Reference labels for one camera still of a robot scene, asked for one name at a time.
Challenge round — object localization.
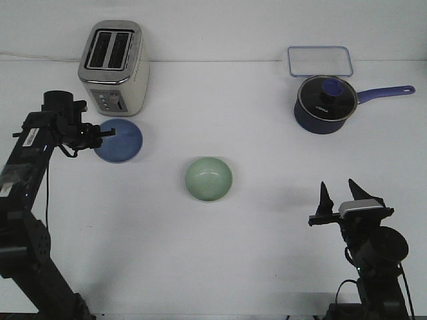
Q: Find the white toaster power cord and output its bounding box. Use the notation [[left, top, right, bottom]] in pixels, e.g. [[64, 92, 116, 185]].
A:
[[0, 50, 83, 63]]

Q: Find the silver two-slot toaster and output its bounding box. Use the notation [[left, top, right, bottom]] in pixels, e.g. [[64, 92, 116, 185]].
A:
[[77, 20, 150, 117]]

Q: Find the blue saucepan with handle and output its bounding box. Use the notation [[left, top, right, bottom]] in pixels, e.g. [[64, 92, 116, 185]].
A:
[[294, 85, 416, 134]]

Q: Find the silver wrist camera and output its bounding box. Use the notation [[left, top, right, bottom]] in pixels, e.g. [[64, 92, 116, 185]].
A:
[[338, 199, 384, 219]]

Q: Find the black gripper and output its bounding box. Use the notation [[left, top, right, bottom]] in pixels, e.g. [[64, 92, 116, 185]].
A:
[[308, 179, 394, 247], [41, 90, 115, 151]]

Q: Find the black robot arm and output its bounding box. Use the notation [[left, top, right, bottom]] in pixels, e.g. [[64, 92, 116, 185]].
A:
[[308, 179, 415, 319], [1, 91, 115, 319]]

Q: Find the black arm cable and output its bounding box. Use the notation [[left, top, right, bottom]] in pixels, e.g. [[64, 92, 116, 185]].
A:
[[334, 246, 416, 320], [44, 141, 78, 227]]

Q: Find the clear blue-rimmed container lid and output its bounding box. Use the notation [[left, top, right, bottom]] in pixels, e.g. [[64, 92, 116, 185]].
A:
[[287, 46, 354, 77]]

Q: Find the green bowl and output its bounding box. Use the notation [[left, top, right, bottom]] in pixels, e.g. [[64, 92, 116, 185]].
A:
[[184, 157, 233, 202]]

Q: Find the glass pot lid blue knob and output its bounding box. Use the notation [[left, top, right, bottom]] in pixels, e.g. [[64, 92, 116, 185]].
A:
[[297, 75, 358, 121]]

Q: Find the blue bowl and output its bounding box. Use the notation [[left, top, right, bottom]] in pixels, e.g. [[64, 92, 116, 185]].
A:
[[94, 118, 143, 163]]

